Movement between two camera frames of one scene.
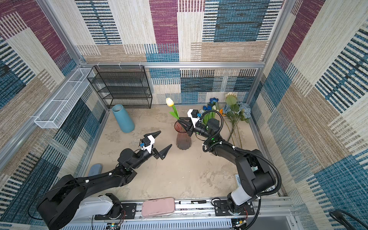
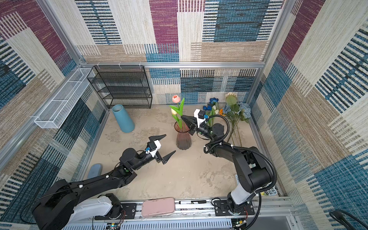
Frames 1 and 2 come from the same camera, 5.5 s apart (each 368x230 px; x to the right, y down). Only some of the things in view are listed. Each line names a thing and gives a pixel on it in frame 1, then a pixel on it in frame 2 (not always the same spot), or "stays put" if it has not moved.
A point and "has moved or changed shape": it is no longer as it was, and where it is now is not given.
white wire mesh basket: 52,116 stays put
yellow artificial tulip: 170,103 has moved or changed shape
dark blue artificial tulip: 209,108 stays put
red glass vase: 183,139 stays put
